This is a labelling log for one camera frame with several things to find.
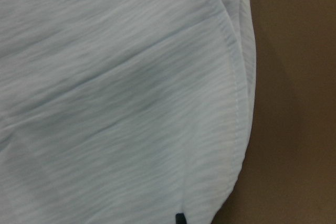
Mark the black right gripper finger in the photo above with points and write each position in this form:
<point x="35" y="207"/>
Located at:
<point x="180" y="217"/>

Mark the light blue button shirt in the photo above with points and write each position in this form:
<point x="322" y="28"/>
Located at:
<point x="123" y="111"/>

